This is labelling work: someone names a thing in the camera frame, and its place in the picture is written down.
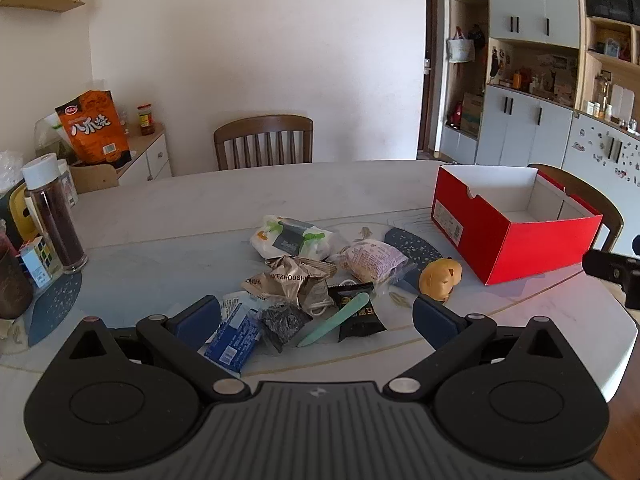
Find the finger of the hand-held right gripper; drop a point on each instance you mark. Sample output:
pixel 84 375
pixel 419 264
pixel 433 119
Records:
pixel 600 262

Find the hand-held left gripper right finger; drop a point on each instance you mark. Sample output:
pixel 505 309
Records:
pixel 435 320

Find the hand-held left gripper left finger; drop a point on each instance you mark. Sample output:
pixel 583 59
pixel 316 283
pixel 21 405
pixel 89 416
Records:
pixel 200 317

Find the white printed wrapper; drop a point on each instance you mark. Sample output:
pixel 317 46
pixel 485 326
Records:
pixel 232 304

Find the blue packet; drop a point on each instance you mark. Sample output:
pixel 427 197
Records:
pixel 235 340

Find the yellow animal toy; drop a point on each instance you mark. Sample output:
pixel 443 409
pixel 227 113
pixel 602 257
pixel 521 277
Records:
pixel 440 277

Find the black snack packet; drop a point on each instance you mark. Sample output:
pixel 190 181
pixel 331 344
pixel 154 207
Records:
pixel 360 322

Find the red cardboard box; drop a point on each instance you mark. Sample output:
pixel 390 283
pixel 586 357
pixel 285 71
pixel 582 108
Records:
pixel 525 245

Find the dark packet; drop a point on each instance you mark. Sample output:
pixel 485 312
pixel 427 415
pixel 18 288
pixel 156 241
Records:
pixel 282 322

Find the pink snack packet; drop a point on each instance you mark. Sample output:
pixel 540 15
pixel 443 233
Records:
pixel 370 259

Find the gold wrapper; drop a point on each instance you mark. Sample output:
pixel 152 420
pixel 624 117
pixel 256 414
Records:
pixel 285 280

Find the mint green stick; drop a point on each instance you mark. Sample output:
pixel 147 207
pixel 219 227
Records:
pixel 325 327

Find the white marble desktop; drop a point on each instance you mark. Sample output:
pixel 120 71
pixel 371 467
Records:
pixel 250 190

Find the dark wooden chair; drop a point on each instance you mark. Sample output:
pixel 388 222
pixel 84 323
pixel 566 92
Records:
pixel 607 215
pixel 260 125

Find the blue printed table mat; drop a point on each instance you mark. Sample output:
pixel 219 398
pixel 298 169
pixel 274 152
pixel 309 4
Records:
pixel 150 270

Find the white green snack packet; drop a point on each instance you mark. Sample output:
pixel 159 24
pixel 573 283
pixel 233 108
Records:
pixel 265 240

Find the white sideboard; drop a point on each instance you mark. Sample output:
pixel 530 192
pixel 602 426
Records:
pixel 157 157

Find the puzzle cube box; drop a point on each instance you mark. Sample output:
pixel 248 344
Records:
pixel 42 260

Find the bottle with white cap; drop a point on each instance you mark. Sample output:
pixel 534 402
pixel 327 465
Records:
pixel 60 225

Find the light wooden chair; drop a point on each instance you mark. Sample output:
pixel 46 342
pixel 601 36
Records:
pixel 92 177

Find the dark brown cup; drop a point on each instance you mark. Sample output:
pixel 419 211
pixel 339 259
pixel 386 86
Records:
pixel 12 290

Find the cardboard carton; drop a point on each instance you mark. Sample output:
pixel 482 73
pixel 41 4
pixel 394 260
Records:
pixel 472 115

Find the jar with red lid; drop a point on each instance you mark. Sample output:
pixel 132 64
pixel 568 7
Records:
pixel 146 122

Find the red bag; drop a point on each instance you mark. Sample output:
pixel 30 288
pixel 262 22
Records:
pixel 456 115

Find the orange snack bag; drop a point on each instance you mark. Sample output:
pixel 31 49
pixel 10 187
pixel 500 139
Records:
pixel 92 130

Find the clear plastic bag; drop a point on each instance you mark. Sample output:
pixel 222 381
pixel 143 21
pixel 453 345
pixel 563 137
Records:
pixel 10 170

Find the hanging tote bag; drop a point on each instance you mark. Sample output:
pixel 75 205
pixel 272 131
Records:
pixel 460 47

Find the brown door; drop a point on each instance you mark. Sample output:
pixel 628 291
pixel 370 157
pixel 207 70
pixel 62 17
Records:
pixel 429 35

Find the white wall cabinet unit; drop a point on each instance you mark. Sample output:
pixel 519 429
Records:
pixel 520 125

